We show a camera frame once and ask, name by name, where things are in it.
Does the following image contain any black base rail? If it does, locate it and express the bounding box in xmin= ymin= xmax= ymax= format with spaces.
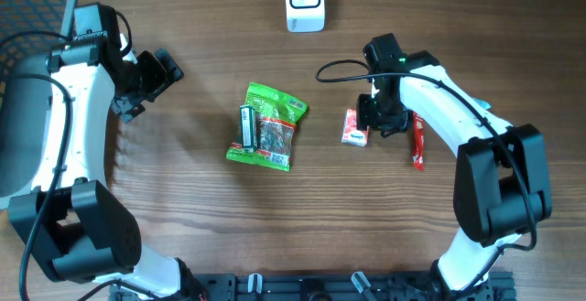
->
xmin=108 ymin=271 xmax=518 ymax=301

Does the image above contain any black camera cable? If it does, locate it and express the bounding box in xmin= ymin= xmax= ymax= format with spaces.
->
xmin=0 ymin=29 xmax=77 ymax=301
xmin=314 ymin=59 xmax=537 ymax=293

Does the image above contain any green snack bag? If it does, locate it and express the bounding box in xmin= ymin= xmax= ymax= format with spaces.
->
xmin=226 ymin=82 xmax=309 ymax=171

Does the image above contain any teal tissue pack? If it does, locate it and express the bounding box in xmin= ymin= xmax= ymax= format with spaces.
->
xmin=474 ymin=98 xmax=492 ymax=110

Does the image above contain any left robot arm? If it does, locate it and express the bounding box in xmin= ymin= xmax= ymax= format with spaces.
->
xmin=8 ymin=3 xmax=208 ymax=300

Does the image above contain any right black camera cable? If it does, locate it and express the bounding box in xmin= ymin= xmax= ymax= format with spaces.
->
xmin=314 ymin=59 xmax=537 ymax=293

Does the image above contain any white barcode scanner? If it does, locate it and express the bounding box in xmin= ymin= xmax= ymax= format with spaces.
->
xmin=285 ymin=0 xmax=326 ymax=33

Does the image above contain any red snack bar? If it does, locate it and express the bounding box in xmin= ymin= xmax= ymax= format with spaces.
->
xmin=412 ymin=113 xmax=425 ymax=171

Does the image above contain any green white small box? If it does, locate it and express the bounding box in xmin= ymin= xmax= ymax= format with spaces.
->
xmin=240 ymin=104 xmax=258 ymax=152

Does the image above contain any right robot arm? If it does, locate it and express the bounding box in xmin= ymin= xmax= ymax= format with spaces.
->
xmin=357 ymin=34 xmax=552 ymax=300

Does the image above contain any left black camera cable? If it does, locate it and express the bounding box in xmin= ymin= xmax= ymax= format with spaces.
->
xmin=0 ymin=29 xmax=77 ymax=301

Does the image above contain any grey plastic mesh basket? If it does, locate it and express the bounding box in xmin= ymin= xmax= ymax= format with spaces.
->
xmin=1 ymin=0 xmax=77 ymax=210

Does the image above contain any orange tissue pack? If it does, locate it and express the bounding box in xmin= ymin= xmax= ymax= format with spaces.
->
xmin=342 ymin=109 xmax=369 ymax=146

